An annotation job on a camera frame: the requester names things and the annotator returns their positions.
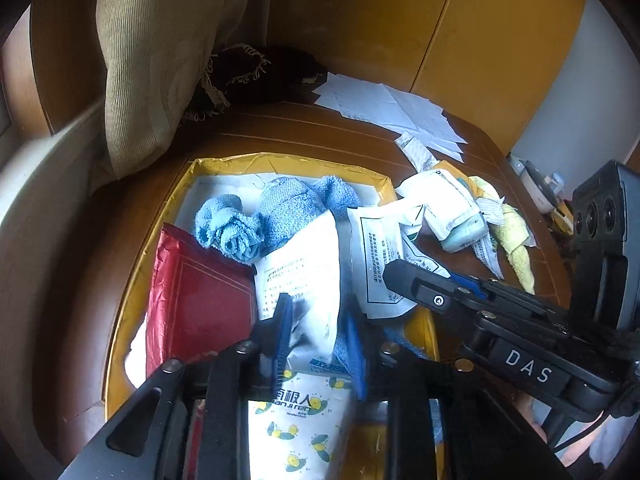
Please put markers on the white box with yellow tape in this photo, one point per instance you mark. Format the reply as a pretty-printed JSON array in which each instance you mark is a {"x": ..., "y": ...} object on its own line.
[{"x": 208, "y": 399}]

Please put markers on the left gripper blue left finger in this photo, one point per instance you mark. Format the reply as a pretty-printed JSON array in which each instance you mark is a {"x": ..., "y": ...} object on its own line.
[{"x": 275, "y": 344}]

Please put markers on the white rice cooker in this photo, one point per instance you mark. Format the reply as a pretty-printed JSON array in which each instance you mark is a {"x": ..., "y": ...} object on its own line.
[{"x": 538, "y": 185}]

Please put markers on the tan patterned curtain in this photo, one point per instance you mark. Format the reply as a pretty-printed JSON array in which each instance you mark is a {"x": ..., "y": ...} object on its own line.
[{"x": 155, "y": 53}]

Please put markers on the red foil pouch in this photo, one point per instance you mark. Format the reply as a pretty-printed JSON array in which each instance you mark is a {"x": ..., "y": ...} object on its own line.
[{"x": 200, "y": 302}]

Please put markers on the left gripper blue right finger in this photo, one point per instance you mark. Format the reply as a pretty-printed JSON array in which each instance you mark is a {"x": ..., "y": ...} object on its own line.
[{"x": 353, "y": 355}]

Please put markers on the white mask packet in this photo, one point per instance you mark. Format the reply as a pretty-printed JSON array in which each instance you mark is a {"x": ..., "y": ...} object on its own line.
[{"x": 380, "y": 235}]

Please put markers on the blue towel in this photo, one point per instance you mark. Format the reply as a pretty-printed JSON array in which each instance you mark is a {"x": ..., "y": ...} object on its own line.
[{"x": 285, "y": 206}]

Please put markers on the stack of white papers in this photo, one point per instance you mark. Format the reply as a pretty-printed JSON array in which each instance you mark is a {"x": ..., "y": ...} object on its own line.
[{"x": 398, "y": 111}]

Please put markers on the yellow foil packet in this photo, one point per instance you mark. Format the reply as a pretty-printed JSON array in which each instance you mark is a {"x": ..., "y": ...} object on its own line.
[{"x": 459, "y": 175}]

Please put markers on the teal bear tissue pack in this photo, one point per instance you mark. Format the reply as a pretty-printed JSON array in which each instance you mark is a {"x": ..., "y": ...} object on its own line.
[{"x": 465, "y": 234}]

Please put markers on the yellow towel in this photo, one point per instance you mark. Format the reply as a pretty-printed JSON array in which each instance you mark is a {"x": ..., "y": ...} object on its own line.
[{"x": 506, "y": 229}]

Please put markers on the lemon print tissue pack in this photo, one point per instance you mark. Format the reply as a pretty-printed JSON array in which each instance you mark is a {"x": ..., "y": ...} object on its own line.
[{"x": 303, "y": 432}]

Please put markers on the dark fringed cloth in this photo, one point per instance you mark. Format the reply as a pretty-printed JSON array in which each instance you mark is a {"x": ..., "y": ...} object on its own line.
[{"x": 241, "y": 77}]

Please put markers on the white printed plastic bag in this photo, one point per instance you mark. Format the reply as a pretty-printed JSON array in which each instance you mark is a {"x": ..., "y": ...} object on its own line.
[{"x": 307, "y": 268}]

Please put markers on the yellow wooden cabinet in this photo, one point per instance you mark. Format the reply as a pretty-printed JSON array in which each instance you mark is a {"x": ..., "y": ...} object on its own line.
[{"x": 488, "y": 62}]

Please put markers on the white torn packet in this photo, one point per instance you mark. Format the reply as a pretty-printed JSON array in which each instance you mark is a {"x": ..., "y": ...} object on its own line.
[{"x": 447, "y": 203}]

